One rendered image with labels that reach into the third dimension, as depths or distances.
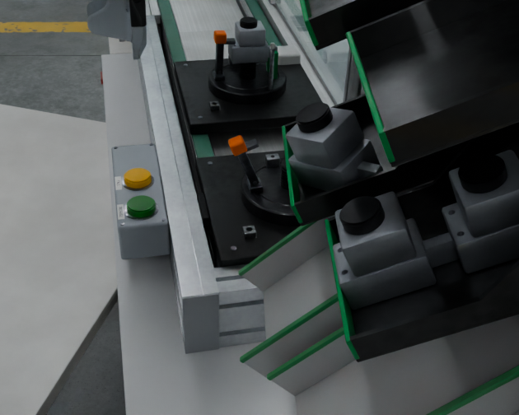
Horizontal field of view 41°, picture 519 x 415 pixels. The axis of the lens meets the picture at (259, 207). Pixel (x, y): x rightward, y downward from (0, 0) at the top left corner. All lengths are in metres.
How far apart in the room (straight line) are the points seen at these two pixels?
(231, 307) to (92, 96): 2.53
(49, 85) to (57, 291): 2.51
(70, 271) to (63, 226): 0.11
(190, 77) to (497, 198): 0.90
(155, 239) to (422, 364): 0.47
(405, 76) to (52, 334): 0.65
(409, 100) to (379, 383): 0.30
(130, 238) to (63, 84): 2.54
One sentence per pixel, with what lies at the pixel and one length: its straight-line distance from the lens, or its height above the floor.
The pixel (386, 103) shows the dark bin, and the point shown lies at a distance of 0.43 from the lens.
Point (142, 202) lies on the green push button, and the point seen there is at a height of 0.97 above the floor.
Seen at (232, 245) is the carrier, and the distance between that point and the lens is 0.90.
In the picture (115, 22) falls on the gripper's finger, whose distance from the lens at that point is 0.75.
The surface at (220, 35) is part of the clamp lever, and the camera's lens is 1.21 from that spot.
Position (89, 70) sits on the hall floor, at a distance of 3.58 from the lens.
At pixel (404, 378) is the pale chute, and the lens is 0.63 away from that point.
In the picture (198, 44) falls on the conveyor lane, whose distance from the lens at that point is 1.57.
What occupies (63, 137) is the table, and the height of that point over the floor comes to 0.86.
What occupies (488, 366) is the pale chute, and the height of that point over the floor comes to 1.13.
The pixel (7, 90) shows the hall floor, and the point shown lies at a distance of 3.47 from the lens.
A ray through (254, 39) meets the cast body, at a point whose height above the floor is 1.07.
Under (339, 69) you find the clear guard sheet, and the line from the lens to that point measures 1.22.
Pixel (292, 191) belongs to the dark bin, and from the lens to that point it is 0.59.
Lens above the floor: 1.55
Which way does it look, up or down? 37 degrees down
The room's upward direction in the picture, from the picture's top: 2 degrees clockwise
